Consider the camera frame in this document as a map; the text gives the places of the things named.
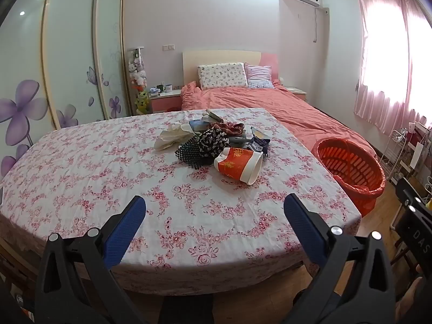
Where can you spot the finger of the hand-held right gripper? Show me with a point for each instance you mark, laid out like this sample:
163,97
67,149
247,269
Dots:
410,192

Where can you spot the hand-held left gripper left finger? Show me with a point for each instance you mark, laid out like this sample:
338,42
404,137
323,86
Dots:
125,233

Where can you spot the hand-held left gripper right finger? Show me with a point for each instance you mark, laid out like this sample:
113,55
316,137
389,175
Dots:
303,229

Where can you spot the orange plastic basket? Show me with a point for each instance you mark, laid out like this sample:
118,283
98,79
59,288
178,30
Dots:
364,192

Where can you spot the dark blue dotted sock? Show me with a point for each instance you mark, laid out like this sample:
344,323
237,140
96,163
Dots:
261,146

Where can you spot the orange and white paper cup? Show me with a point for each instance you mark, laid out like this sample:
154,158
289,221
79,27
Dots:
236,165

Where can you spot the black mesh bag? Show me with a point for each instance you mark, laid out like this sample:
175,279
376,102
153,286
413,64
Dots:
190,153

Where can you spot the cream white sock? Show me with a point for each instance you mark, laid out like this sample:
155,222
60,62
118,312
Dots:
170,138

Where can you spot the red patterned cloth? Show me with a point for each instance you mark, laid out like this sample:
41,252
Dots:
231,128

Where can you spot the black floral cloth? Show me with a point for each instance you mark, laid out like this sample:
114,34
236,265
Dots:
214,140

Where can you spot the blue tissue pack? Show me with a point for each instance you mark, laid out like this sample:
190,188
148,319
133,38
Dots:
197,125

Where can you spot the white plastic wrapper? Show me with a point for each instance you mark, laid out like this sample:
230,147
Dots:
212,116

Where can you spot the person's right hand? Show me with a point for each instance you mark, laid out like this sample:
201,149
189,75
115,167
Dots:
410,293

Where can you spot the yellow item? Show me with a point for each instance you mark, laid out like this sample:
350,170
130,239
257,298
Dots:
429,204

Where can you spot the pink floral tablecloth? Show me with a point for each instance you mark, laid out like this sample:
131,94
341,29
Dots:
101,175

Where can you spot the wooden table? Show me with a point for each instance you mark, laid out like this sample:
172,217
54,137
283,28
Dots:
13,260

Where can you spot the pink curtain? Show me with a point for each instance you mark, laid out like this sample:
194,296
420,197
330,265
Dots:
388,74

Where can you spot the pink bed duvet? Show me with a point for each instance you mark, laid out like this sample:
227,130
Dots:
270,108

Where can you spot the green frog plush toy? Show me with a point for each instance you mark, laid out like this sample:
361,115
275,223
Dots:
141,103

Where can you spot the pink and white nightstand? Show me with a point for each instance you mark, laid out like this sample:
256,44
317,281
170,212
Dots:
165,103

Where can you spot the small white nightstand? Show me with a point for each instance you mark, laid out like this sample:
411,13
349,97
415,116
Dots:
298,92

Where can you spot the small blue cloth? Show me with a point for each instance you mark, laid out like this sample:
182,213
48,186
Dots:
154,90

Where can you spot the dark mug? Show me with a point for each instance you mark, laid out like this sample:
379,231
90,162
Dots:
162,88

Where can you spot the white mug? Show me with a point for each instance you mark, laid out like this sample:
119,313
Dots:
168,87

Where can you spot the pink striped pillow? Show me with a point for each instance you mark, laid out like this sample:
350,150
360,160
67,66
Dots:
259,76

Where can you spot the clear tube of plush toys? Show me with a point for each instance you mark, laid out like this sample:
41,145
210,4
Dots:
137,71

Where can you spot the floral print pillow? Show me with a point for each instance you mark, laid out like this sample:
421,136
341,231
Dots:
222,76

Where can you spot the flower print sliding wardrobe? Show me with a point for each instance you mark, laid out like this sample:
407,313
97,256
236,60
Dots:
67,57

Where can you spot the beige and pink headboard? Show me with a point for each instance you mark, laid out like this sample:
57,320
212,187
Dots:
219,57

